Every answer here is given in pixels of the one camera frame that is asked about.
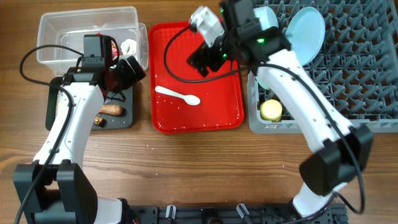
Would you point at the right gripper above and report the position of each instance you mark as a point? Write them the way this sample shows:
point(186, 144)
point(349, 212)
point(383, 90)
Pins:
point(204, 53)

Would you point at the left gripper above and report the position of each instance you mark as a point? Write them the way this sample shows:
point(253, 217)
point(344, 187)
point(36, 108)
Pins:
point(130, 78)

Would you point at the red snack wrapper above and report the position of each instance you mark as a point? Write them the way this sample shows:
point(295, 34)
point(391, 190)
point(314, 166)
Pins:
point(115, 49)

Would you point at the orange carrot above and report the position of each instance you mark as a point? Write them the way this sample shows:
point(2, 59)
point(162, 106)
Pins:
point(114, 110)

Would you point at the dark food scrap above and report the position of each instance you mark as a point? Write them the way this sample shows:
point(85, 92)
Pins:
point(99, 121)

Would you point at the light green bowl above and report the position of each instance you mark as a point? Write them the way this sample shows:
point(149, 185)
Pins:
point(262, 84)

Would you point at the white rice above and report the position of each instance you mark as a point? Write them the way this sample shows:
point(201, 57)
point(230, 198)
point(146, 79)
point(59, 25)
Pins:
point(59, 99)

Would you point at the small light blue plate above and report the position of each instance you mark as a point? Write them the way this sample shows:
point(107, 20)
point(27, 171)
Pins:
point(266, 16)

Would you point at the yellow plastic cup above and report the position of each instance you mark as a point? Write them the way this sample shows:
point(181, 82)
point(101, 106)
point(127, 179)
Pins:
point(271, 110)

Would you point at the large light blue plate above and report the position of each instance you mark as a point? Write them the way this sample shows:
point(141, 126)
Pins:
point(306, 33)

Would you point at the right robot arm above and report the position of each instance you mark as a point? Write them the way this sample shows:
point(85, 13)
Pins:
point(340, 151)

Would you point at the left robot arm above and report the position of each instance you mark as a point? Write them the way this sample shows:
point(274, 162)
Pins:
point(53, 187)

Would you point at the grey dishwasher rack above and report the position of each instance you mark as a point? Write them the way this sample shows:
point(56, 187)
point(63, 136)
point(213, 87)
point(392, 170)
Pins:
point(356, 68)

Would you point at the white plastic spoon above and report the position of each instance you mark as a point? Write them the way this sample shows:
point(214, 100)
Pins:
point(189, 99)

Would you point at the black plastic tray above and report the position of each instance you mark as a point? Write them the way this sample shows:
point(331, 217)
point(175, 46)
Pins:
point(121, 121)

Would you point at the red serving tray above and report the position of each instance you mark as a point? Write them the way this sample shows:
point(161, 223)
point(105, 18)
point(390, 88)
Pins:
point(221, 104)

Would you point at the clear plastic bin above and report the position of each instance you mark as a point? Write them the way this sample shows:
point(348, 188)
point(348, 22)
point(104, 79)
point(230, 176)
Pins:
point(68, 28)

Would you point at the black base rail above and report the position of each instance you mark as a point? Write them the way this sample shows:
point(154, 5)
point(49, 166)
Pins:
point(240, 214)

